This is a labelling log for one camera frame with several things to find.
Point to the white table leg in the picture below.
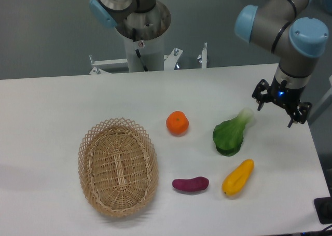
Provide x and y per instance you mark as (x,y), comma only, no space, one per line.
(323,104)

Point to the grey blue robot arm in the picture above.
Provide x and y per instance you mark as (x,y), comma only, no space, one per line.
(276,27)

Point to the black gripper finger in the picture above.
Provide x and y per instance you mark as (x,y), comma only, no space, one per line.
(298,112)
(262,94)

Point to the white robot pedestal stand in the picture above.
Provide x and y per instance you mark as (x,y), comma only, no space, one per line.
(143,38)

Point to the yellow papaya fruit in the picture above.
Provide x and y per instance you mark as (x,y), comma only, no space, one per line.
(236,180)

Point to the black device at table edge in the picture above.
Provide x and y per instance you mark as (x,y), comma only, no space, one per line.
(323,209)

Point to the purple sweet potato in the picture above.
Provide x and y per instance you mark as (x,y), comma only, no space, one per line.
(191,185)

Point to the green bok choy vegetable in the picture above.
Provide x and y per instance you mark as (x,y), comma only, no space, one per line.
(228,136)

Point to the orange tangerine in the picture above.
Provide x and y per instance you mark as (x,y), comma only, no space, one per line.
(177,123)

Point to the woven wicker basket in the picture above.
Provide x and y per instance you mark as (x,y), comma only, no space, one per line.
(118,167)

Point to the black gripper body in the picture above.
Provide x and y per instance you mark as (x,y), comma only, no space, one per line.
(285,91)

